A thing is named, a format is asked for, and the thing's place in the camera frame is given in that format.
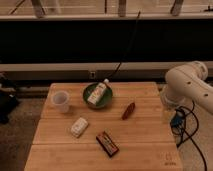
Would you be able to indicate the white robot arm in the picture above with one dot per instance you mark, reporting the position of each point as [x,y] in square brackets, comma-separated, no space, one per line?
[187,81]

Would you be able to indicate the green bowl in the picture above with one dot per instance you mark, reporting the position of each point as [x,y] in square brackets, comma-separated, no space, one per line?
[104,101]

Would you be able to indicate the white green-labelled bottle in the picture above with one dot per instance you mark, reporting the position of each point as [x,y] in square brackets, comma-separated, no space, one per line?
[98,92]

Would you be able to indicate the brown oblong object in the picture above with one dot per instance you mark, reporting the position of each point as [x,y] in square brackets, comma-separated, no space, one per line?
[128,111]

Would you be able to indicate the clear plastic cup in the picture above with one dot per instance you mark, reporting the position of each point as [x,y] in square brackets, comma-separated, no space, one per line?
[60,100]

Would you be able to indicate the dark orange-labelled box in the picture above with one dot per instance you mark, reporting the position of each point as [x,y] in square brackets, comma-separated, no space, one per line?
[107,144]

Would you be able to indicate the dark object at left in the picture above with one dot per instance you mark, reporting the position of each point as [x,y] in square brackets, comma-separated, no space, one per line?
[8,102]

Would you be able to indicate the white wall outlet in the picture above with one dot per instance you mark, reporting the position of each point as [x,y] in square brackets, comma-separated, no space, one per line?
[92,74]

